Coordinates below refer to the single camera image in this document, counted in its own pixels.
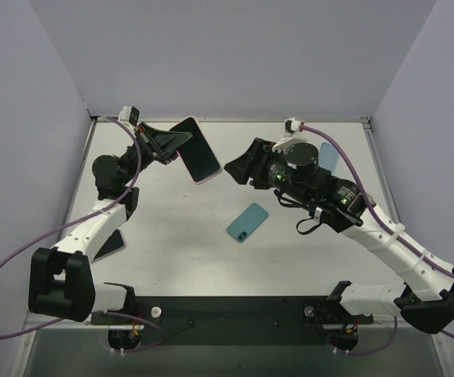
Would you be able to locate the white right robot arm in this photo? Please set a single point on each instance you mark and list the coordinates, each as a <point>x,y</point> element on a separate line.
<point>425,299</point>

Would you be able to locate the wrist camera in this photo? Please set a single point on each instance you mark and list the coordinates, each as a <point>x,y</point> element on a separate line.
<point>292,136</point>
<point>129,115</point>

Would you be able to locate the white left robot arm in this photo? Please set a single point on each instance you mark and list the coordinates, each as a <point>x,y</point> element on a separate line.
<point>61,282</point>

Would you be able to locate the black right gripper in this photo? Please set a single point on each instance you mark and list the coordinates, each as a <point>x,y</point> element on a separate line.
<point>257,163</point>

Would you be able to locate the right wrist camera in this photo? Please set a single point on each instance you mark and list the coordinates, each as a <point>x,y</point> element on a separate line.
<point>292,136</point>

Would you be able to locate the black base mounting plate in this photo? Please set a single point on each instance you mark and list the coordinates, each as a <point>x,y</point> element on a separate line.
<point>242,321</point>

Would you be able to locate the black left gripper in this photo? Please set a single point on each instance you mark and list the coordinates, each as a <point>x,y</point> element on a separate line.
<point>148,142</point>

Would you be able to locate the teal phone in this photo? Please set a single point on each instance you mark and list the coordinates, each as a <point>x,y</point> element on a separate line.
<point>247,222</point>

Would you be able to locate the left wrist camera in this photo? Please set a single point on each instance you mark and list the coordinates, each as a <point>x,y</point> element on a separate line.
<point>129,115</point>

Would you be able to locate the light blue phone case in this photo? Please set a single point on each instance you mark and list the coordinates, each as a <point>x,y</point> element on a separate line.
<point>328,157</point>

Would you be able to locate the phone in clear case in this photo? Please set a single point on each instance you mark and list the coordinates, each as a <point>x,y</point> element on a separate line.
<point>114,243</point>

